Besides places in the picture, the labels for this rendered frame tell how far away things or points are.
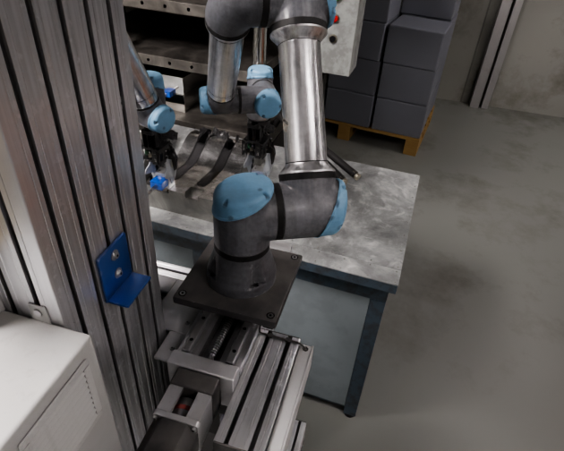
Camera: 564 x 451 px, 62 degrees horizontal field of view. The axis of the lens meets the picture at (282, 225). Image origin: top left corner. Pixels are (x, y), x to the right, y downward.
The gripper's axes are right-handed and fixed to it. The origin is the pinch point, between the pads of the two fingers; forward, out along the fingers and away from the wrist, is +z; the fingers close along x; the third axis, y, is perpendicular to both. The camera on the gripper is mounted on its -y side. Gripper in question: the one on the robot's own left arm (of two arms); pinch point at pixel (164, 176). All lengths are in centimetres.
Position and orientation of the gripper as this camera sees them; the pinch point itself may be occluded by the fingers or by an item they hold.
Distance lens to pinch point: 161.7
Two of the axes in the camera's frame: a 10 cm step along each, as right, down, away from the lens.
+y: -3.2, 5.5, -7.7
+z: -0.6, 8.0, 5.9
